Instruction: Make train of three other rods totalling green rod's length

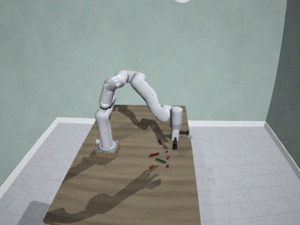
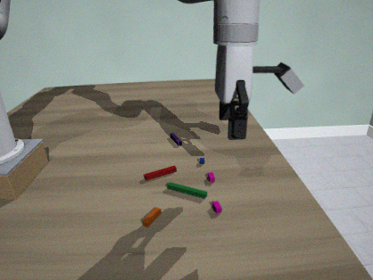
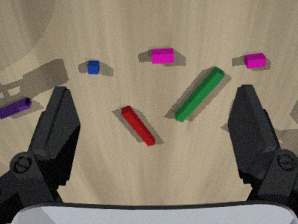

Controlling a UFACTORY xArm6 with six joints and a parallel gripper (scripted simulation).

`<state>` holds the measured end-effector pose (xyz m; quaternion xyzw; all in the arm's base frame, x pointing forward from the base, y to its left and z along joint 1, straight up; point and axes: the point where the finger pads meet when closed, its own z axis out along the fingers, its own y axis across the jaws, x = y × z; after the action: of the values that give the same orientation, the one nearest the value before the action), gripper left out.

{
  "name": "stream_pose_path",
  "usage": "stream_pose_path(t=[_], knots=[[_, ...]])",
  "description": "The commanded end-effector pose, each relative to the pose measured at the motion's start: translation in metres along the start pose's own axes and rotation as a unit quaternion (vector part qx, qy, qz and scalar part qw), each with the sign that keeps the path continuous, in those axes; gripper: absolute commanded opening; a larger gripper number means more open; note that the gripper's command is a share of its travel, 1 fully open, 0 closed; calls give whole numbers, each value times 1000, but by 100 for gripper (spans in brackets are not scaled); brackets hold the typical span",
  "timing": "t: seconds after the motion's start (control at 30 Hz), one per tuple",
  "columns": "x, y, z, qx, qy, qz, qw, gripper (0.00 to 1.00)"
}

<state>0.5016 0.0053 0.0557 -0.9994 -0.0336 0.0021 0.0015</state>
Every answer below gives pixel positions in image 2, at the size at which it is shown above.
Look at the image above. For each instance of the orange rod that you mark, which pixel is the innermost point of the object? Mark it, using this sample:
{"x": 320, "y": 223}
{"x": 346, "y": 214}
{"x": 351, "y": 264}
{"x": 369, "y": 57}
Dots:
{"x": 152, "y": 217}

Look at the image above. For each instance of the purple rod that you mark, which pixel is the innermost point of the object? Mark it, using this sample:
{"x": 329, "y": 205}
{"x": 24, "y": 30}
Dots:
{"x": 176, "y": 139}

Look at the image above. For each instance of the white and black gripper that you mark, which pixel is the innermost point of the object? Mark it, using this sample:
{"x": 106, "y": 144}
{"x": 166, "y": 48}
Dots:
{"x": 234, "y": 70}

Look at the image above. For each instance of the magenta rod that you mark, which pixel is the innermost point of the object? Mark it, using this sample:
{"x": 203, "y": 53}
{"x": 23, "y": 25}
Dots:
{"x": 216, "y": 206}
{"x": 211, "y": 177}

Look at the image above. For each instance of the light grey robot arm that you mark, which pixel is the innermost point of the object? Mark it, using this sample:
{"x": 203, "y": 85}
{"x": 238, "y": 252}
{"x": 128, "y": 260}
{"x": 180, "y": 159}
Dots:
{"x": 234, "y": 21}

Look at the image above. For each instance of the green rod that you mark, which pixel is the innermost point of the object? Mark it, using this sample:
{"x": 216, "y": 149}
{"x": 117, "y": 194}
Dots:
{"x": 187, "y": 190}

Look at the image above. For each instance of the red rod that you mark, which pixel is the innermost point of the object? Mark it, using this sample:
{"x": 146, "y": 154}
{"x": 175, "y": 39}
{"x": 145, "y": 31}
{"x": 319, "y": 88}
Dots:
{"x": 161, "y": 172}

